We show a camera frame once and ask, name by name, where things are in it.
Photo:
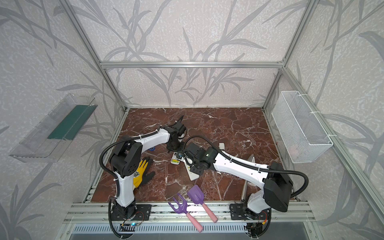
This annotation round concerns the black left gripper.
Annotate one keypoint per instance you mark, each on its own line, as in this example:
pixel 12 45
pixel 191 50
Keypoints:
pixel 175 145

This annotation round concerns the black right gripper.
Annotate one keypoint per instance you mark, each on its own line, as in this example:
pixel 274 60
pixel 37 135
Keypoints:
pixel 186 155

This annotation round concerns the white remote with red buttons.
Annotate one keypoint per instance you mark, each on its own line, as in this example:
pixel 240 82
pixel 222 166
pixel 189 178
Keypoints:
pixel 176 159

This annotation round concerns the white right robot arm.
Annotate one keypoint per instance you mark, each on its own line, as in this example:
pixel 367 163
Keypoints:
pixel 275 185

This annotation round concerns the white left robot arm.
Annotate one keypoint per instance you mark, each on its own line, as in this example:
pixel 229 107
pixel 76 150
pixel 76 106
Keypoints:
pixel 127 153

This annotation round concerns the white air conditioner remote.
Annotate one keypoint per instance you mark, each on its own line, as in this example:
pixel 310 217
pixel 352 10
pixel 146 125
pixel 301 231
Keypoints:
pixel 192 176

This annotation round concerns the purple garden shovel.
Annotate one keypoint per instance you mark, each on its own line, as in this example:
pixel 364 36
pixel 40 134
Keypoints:
pixel 197 197

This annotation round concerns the purple garden fork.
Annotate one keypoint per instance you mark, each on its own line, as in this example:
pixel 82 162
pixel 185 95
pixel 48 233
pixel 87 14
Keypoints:
pixel 182 209

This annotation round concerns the yellow black work glove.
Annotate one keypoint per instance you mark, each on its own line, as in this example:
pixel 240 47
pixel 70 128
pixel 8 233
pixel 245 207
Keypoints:
pixel 142 176

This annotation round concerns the white wire mesh basket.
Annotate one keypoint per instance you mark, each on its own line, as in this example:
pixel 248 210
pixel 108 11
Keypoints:
pixel 300 129

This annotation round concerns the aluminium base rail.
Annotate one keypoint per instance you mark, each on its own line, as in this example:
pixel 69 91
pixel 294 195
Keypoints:
pixel 161 217

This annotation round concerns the clear acrylic wall shelf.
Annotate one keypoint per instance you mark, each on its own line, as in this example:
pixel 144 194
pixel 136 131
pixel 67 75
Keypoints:
pixel 48 141

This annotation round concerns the aluminium frame profiles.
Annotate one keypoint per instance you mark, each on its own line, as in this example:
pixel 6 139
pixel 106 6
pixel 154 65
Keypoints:
pixel 374 200

